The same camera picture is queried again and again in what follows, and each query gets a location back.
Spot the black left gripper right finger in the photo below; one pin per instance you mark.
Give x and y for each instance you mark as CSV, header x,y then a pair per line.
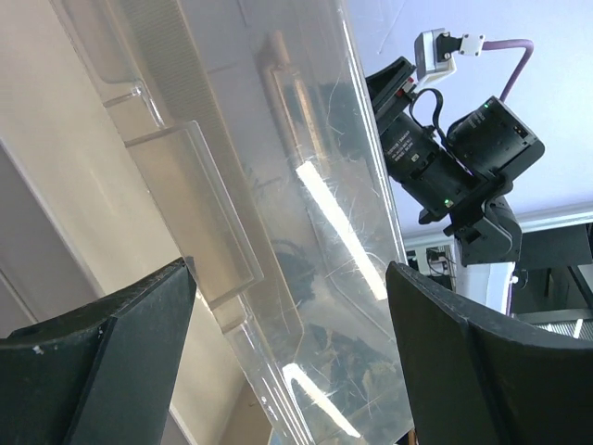
x,y
476,376

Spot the beige plastic tool box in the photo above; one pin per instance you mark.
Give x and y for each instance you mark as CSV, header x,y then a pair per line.
x,y
238,136

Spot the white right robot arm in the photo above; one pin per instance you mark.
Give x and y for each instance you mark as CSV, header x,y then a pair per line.
x,y
494,143

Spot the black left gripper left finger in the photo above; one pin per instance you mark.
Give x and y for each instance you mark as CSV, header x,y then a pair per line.
x,y
103,373

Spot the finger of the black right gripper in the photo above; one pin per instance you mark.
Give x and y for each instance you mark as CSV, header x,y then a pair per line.
x,y
390,88

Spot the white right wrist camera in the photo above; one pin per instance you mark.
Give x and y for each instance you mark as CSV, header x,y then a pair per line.
x,y
433,59

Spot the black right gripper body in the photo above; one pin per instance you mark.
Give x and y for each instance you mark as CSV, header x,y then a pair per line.
x,y
436,180

